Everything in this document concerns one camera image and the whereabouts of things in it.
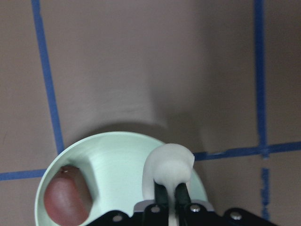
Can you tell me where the light green plate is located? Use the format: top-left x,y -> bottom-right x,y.
34,132 -> 209,226

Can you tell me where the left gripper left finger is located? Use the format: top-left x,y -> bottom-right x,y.
154,182 -> 169,207

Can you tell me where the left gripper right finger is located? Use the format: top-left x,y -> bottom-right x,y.
175,183 -> 191,209

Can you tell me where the white steamed bun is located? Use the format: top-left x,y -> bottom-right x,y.
142,144 -> 195,226

